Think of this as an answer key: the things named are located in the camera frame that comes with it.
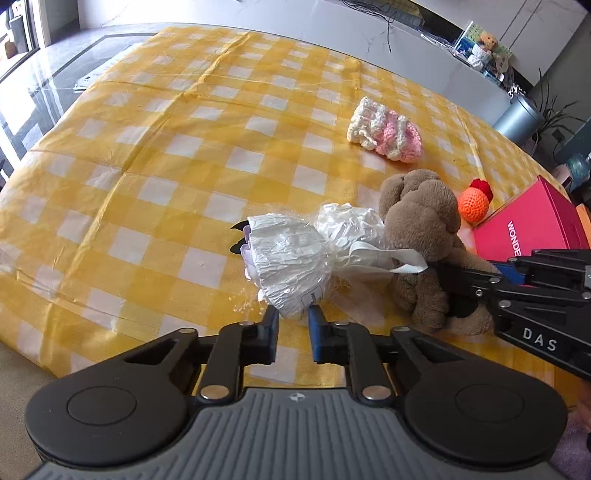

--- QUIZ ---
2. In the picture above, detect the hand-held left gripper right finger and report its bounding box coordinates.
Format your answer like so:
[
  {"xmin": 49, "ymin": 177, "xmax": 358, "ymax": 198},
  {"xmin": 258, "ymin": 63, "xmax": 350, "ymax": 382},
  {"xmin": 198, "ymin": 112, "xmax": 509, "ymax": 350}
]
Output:
[{"xmin": 307, "ymin": 305, "xmax": 467, "ymax": 403}]

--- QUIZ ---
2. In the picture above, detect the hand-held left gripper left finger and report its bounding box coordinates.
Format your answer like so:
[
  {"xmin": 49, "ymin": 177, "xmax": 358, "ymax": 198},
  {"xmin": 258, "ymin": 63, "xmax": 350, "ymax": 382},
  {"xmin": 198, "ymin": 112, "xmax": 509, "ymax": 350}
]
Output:
[{"xmin": 122, "ymin": 305, "xmax": 281, "ymax": 403}]

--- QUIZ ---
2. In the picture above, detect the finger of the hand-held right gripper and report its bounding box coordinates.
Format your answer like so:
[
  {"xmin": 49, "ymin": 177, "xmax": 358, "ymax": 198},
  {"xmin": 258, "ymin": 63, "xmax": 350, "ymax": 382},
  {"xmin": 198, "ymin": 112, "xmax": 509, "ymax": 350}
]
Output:
[
  {"xmin": 488, "ymin": 249, "xmax": 591, "ymax": 291},
  {"xmin": 436, "ymin": 262, "xmax": 591, "ymax": 320}
]

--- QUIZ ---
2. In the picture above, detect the plastic plush toy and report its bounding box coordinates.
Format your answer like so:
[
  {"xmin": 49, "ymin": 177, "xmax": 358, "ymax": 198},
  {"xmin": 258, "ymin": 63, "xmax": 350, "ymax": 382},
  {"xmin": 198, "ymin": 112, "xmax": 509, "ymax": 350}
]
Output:
[{"xmin": 229, "ymin": 203, "xmax": 430, "ymax": 320}]

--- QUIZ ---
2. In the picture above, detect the brown plush toy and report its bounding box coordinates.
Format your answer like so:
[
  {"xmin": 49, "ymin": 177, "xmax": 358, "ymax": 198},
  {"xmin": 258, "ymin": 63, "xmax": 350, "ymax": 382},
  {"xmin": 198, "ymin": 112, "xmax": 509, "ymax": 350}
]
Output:
[{"xmin": 379, "ymin": 169, "xmax": 500, "ymax": 336}]

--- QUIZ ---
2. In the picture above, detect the red cardboard box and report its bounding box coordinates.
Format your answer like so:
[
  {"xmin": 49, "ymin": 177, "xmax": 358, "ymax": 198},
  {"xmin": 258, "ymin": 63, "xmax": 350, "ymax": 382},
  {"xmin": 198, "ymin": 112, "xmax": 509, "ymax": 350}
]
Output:
[{"xmin": 471, "ymin": 176, "xmax": 589, "ymax": 264}]

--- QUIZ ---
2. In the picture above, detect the orange crochet ball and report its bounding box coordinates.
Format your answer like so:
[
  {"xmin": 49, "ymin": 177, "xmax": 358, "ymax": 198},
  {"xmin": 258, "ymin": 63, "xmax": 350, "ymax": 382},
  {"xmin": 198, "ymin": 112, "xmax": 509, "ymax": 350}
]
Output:
[{"xmin": 458, "ymin": 179, "xmax": 494, "ymax": 225}]

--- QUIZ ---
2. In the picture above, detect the pink cloth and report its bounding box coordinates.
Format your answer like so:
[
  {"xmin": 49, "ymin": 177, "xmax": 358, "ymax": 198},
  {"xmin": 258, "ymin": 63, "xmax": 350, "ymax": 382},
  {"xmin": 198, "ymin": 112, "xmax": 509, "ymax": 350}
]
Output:
[{"xmin": 551, "ymin": 406, "xmax": 591, "ymax": 480}]

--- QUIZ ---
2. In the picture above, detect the blue water bottle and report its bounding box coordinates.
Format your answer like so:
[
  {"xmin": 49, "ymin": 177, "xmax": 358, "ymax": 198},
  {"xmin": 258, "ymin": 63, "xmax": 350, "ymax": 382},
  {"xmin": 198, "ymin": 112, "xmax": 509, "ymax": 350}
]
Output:
[{"xmin": 566, "ymin": 152, "xmax": 591, "ymax": 188}]

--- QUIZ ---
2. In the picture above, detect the grey cylindrical bin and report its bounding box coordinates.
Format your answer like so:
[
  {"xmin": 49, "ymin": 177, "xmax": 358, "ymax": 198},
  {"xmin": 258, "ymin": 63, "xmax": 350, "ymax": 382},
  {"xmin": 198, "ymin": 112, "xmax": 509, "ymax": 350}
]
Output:
[{"xmin": 493, "ymin": 95, "xmax": 546, "ymax": 145}]

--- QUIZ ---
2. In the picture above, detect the pink white crochet piece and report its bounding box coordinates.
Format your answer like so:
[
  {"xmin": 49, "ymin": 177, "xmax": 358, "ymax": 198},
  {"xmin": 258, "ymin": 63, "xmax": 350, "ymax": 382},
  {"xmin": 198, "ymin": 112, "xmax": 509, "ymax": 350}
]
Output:
[{"xmin": 347, "ymin": 97, "xmax": 424, "ymax": 162}]

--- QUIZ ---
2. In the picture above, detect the green potted plant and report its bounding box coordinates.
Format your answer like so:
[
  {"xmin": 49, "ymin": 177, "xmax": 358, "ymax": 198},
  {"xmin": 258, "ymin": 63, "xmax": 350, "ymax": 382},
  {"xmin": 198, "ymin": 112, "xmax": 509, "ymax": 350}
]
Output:
[{"xmin": 533, "ymin": 69, "xmax": 589, "ymax": 148}]

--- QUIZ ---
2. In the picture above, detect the yellow checkered tablecloth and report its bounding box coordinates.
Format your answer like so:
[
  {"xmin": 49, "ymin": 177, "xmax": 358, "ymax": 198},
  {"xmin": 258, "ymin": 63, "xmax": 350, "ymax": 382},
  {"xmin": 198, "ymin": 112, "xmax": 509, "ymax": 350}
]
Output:
[{"xmin": 0, "ymin": 25, "xmax": 583, "ymax": 416}]

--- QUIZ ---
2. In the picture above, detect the small teddy bear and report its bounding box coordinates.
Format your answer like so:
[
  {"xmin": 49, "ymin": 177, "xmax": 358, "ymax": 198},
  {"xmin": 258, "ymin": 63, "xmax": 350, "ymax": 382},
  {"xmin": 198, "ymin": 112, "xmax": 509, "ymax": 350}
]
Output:
[{"xmin": 475, "ymin": 31, "xmax": 498, "ymax": 58}]

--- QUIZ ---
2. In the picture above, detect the white low cabinet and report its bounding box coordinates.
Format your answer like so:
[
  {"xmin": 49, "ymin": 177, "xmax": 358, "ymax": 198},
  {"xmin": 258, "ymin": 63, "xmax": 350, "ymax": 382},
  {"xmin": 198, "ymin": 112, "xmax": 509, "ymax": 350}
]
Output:
[{"xmin": 78, "ymin": 0, "xmax": 511, "ymax": 123}]

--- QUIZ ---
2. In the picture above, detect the black cable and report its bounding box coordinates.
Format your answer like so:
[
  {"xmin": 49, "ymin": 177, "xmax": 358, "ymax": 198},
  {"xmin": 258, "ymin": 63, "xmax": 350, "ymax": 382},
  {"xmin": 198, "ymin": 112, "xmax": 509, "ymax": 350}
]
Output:
[{"xmin": 367, "ymin": 0, "xmax": 423, "ymax": 52}]

